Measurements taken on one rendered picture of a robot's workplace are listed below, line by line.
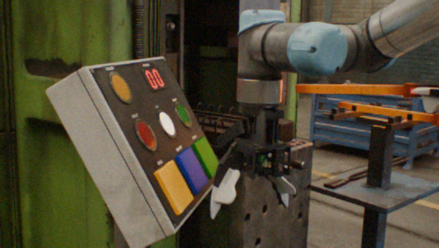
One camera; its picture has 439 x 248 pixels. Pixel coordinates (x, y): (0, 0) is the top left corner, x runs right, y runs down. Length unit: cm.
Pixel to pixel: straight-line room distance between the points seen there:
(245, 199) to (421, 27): 74
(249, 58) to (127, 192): 28
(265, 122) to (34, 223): 98
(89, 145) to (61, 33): 69
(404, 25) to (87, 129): 48
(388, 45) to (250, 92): 22
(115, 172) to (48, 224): 87
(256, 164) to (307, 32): 24
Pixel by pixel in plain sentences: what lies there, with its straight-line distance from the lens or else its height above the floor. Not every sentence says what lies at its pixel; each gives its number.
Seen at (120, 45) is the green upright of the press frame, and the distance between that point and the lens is 119.
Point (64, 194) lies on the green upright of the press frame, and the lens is 149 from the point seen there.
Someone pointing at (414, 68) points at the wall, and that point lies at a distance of 961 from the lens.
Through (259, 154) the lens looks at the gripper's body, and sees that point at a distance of 81.
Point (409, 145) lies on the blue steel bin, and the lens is 502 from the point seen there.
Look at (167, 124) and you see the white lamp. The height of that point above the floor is 109.
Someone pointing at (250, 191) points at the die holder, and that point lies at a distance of 132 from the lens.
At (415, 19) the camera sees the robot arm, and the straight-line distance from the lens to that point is 73.
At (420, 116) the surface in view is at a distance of 170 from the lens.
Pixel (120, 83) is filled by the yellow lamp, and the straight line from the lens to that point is 79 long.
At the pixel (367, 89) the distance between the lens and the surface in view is 130.
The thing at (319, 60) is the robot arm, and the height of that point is 122.
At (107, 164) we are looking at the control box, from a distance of 75.
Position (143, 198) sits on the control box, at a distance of 74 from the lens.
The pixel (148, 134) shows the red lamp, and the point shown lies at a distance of 79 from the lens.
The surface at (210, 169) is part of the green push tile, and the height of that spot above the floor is 99.
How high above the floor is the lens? 125
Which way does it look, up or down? 11 degrees down
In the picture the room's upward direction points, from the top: 1 degrees clockwise
